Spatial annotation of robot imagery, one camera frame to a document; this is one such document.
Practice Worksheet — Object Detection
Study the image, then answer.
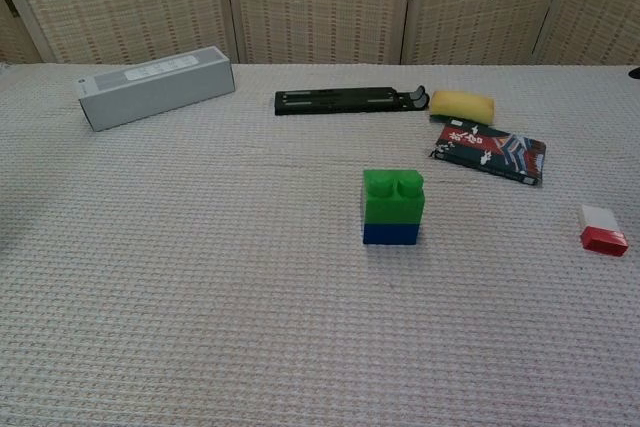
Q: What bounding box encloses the green toy brick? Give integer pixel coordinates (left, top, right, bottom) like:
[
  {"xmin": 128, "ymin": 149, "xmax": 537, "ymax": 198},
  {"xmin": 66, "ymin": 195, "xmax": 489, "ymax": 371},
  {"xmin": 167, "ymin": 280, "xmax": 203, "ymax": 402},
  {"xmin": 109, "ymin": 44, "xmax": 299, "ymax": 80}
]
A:
[{"xmin": 362, "ymin": 168, "xmax": 427, "ymax": 227}]

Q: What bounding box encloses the blue toy brick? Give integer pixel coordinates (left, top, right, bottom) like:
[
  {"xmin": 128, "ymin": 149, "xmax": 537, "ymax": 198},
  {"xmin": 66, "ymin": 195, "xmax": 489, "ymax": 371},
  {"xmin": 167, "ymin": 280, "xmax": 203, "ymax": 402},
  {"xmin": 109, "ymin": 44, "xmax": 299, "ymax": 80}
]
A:
[{"xmin": 362, "ymin": 222, "xmax": 421, "ymax": 248}]

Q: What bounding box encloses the yellow sponge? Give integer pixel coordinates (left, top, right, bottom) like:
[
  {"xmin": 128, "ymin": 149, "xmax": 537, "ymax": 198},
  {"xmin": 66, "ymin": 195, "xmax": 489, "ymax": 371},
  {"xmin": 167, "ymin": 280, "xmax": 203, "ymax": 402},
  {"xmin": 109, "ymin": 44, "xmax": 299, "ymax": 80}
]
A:
[{"xmin": 428, "ymin": 90, "xmax": 497, "ymax": 127}]

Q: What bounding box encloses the dark printed flat box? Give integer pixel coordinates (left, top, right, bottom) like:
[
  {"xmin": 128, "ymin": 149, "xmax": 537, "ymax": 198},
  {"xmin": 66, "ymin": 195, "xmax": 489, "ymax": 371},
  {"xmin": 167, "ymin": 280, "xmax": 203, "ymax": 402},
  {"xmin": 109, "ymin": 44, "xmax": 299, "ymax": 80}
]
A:
[{"xmin": 428, "ymin": 117, "xmax": 548, "ymax": 188}]

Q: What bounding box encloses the long grey cardboard box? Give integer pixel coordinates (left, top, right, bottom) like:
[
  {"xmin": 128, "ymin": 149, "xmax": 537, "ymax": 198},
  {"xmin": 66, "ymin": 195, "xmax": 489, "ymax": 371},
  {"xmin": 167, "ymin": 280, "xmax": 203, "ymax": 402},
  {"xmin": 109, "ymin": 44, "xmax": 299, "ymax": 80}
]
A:
[{"xmin": 77, "ymin": 45, "xmax": 237, "ymax": 133}]

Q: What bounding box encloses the woven folding screen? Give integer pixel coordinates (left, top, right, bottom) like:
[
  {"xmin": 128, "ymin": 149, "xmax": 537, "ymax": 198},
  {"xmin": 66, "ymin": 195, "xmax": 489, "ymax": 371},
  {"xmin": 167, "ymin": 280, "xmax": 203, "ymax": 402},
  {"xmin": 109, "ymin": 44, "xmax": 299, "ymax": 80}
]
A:
[{"xmin": 0, "ymin": 0, "xmax": 640, "ymax": 67}]

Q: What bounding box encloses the small red and white box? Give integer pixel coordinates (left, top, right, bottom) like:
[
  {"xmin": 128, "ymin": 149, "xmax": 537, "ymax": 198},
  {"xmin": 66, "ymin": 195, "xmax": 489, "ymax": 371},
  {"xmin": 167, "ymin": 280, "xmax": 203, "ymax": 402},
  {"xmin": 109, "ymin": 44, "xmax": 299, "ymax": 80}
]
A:
[{"xmin": 577, "ymin": 203, "xmax": 630, "ymax": 260}]

